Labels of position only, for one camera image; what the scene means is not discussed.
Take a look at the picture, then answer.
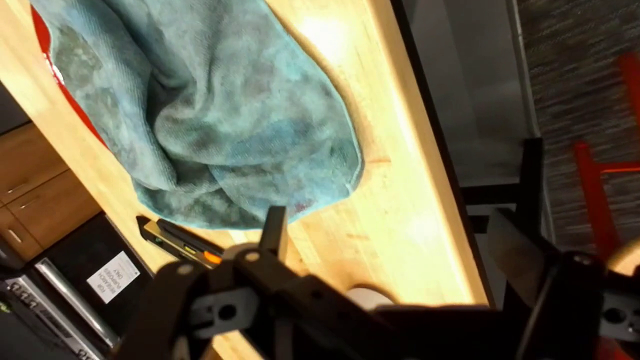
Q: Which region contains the red flat object under towel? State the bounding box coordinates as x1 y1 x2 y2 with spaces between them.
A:
30 6 106 146

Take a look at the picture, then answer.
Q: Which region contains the black oven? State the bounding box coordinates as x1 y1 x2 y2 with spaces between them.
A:
1 216 151 360

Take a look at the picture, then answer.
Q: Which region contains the blue towel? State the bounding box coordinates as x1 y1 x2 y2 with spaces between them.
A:
32 0 361 231

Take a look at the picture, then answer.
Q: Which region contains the orange stool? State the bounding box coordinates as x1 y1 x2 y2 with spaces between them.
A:
574 52 640 259

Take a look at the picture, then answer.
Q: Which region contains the black yellow utility knife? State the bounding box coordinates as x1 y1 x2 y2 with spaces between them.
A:
135 216 222 269

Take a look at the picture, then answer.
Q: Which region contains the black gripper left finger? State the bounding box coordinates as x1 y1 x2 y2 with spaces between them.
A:
258 206 285 257

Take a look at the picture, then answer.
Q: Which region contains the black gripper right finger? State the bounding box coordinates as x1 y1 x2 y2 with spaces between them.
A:
488 208 562 310

